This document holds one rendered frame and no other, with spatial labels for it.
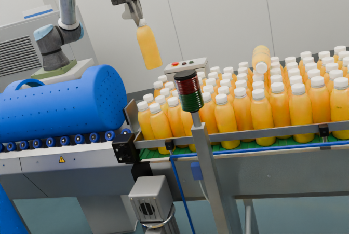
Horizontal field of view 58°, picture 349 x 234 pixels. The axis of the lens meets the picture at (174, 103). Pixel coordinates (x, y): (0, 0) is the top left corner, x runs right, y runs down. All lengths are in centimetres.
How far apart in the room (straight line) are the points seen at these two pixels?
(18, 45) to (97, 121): 209
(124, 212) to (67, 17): 126
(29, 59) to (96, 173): 201
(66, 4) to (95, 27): 251
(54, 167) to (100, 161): 24
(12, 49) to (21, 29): 22
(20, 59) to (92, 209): 168
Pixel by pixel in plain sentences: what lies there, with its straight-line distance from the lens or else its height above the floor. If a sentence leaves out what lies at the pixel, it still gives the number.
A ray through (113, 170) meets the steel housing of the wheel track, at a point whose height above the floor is 81.
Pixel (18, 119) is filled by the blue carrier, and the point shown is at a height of 111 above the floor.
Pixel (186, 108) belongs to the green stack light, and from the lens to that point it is 85.
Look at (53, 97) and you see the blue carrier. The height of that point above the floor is 117.
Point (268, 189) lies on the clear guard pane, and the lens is 112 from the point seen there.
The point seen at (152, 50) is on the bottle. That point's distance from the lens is 124.
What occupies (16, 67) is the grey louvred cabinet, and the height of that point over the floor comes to 106.
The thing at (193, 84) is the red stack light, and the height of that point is 123.
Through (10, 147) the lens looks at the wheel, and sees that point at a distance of 167.
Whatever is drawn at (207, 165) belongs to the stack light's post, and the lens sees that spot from 95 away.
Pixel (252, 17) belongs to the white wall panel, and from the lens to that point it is 412.
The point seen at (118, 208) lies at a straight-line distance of 221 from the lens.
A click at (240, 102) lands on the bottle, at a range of 109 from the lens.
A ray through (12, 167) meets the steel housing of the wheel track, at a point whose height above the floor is 87.
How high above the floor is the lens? 151
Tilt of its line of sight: 22 degrees down
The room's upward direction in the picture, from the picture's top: 15 degrees counter-clockwise
